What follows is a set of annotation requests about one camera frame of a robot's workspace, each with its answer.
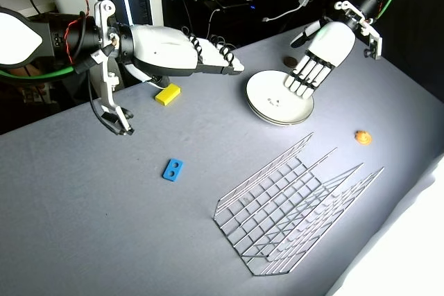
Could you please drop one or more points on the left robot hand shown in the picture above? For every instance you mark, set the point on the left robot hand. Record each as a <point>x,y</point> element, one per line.
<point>333,43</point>

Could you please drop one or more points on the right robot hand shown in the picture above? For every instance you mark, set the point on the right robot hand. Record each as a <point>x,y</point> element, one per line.
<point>163,50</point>

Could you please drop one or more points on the white plate with dotted marks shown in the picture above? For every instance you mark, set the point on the white plate with dotted marks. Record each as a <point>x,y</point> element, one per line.
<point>270,88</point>

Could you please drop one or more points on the yellow rectangular block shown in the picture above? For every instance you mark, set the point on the yellow rectangular block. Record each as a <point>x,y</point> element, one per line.
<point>168,95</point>

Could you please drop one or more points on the brown round disc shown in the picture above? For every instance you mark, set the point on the brown round disc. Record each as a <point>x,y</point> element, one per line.
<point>290,61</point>

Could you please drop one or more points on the black device with blue light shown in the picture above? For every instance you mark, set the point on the black device with blue light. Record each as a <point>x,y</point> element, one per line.
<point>236,4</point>

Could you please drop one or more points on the orange swirl cookie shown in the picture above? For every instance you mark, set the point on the orange swirl cookie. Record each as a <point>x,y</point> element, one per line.
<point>363,138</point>

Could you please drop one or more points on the blue block with two holes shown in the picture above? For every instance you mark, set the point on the blue block with two holes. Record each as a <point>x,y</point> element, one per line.
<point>172,171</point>

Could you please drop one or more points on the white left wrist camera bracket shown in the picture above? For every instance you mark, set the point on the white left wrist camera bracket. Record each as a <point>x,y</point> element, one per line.
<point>376,43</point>

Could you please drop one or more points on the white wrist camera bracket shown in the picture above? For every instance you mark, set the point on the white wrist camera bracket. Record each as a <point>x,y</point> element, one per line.
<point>376,43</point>
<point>104,84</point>

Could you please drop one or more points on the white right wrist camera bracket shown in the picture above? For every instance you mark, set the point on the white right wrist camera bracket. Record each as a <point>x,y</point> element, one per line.
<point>104,84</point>

